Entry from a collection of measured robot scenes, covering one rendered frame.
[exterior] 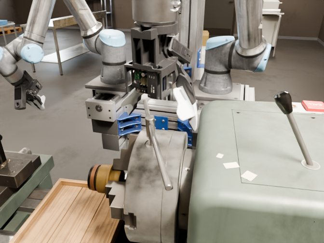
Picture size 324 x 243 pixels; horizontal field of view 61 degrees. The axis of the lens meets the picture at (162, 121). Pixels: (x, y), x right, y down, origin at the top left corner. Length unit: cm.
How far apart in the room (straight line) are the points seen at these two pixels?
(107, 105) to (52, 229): 55
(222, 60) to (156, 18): 77
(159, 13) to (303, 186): 41
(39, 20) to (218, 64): 72
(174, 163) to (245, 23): 57
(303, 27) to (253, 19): 878
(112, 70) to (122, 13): 914
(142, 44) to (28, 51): 78
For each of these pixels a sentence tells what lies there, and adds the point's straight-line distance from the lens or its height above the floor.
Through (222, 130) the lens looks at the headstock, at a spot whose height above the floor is 126.
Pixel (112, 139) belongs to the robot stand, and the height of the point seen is 91.
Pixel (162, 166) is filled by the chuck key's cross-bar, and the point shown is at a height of 130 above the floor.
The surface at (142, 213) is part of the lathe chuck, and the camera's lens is 68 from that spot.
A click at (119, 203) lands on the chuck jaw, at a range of 73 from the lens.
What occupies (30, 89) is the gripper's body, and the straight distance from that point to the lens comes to 141.
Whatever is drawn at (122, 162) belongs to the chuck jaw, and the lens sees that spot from 82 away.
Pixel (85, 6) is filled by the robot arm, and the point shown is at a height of 150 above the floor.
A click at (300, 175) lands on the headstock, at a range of 63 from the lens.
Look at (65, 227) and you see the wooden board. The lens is 101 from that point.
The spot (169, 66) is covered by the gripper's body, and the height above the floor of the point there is 147.
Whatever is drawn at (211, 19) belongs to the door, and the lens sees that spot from 962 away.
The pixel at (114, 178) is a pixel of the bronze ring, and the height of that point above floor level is 110.
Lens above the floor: 160
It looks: 27 degrees down
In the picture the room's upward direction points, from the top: straight up
